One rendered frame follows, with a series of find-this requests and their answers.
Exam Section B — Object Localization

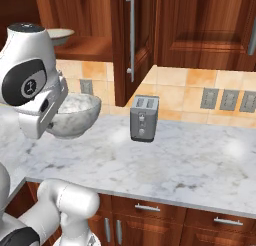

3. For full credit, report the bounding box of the silver drawer handle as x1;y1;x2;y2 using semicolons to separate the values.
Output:
134;203;162;213
213;216;245;227

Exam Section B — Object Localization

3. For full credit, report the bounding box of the grey wall outlet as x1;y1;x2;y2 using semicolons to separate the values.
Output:
219;88;241;112
79;78;94;95
200;87;220;110
238;90;256;114

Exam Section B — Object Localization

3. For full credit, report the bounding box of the cream bowl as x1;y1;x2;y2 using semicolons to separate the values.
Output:
46;28;76;47

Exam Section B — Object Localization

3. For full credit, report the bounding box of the wooden base cabinet door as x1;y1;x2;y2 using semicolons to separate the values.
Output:
112;213;184;246
180;225;256;246
87;211;115;246

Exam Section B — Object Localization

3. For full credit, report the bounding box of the open wooden cabinet door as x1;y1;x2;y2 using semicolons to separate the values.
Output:
110;0;158;108

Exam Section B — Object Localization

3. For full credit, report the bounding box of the white marbled bowl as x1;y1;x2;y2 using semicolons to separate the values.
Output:
46;92;102;140

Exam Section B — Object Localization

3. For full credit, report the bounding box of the long silver cabinet handle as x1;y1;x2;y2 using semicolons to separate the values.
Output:
125;0;136;84

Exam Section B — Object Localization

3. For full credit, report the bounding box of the silver base cabinet handle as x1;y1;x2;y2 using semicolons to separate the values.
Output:
103;217;112;244
115;219;124;246

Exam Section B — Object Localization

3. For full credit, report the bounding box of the closed wooden cabinet door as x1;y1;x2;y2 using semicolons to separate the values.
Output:
155;0;256;73

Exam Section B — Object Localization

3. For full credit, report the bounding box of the wooden drawer front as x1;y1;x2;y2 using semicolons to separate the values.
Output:
111;195;188;225
184;207;256;235

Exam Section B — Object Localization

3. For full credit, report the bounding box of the grey toaster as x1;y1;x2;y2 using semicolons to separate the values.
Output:
129;94;160;144

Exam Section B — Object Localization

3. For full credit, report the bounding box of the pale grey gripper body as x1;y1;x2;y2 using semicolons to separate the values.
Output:
18;100;61;140

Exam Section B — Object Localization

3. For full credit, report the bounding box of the open wooden cabinet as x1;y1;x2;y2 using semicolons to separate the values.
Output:
0;0;114;63

